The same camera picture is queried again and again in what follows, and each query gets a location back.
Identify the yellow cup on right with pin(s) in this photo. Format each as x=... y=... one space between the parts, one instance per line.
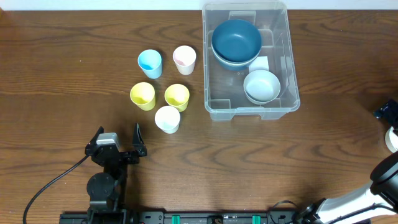
x=177 y=95

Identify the pink plastic cup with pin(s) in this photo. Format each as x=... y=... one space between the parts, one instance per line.
x=185 y=57

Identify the light blue plastic cup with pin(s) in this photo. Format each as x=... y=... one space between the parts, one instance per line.
x=150 y=62

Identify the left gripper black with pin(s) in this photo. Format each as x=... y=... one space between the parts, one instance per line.
x=125 y=155

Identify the clear plastic storage container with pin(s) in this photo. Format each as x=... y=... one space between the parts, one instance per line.
x=224 y=92

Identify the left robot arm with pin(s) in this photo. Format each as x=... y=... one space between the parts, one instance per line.
x=107 y=188

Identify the white plastic cup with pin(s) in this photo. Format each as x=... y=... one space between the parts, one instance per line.
x=167 y=118

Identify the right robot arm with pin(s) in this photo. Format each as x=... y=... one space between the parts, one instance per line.
x=377 y=198

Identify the yellow cup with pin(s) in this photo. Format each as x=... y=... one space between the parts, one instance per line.
x=143 y=95
x=177 y=95

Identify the dark blue bowl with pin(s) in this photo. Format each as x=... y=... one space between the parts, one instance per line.
x=232 y=68
x=236 y=40

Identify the yellow cup on left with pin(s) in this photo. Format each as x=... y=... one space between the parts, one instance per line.
x=143 y=95

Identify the light grey-blue bowl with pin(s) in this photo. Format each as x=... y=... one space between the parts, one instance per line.
x=261 y=87

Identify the white bowl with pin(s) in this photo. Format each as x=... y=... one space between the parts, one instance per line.
x=391 y=139

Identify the white label in container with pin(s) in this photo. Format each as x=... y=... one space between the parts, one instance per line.
x=260 y=63

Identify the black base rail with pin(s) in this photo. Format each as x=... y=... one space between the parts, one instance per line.
x=157 y=217

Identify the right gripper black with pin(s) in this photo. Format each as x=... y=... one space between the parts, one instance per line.
x=385 y=109

